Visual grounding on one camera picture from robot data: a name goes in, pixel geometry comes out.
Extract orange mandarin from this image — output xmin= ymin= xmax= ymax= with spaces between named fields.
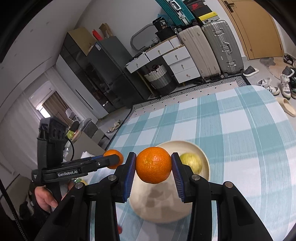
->
xmin=103 ymin=149 xmax=123 ymax=170

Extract large orange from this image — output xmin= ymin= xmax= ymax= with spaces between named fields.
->
xmin=136 ymin=147 xmax=171 ymax=184

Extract yellow-green guava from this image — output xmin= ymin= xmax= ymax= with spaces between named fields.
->
xmin=180 ymin=153 xmax=203 ymax=174

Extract person's left hand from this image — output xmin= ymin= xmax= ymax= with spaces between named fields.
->
xmin=34 ymin=186 xmax=58 ymax=213

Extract cream oval plate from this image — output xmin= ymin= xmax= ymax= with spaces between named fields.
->
xmin=128 ymin=141 xmax=210 ymax=223

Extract blue plaid tablecloth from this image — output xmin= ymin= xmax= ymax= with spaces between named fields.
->
xmin=110 ymin=85 xmax=295 ymax=240

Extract woven laundry basket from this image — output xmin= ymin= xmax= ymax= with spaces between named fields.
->
xmin=145 ymin=65 xmax=177 ymax=96

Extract black glass cabinet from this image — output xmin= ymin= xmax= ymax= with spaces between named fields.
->
xmin=57 ymin=27 xmax=116 ymax=118

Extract black refrigerator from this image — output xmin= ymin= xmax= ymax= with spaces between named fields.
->
xmin=87 ymin=37 xmax=151 ymax=108

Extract beige slipper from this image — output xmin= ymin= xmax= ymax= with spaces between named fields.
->
xmin=275 ymin=97 xmax=296 ymax=117

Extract white drawer desk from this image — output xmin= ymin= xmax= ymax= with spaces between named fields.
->
xmin=125 ymin=35 xmax=201 ymax=83

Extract oval mirror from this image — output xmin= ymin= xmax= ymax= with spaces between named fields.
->
xmin=130 ymin=24 xmax=158 ymax=52

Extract beige suitcase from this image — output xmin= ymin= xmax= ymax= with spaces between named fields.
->
xmin=178 ymin=26 xmax=221 ymax=78

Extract grey slipper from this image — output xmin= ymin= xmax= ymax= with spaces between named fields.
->
xmin=243 ymin=66 xmax=259 ymax=77

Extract silver suitcase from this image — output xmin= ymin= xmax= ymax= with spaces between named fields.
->
xmin=202 ymin=20 xmax=244 ymax=77

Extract teal suitcase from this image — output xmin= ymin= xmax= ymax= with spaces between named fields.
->
xmin=156 ymin=0 xmax=195 ymax=26

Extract stacked shoe boxes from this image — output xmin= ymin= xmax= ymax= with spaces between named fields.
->
xmin=184 ymin=0 xmax=220 ymax=24

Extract wooden door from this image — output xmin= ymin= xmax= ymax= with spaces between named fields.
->
xmin=219 ymin=1 xmax=283 ymax=60

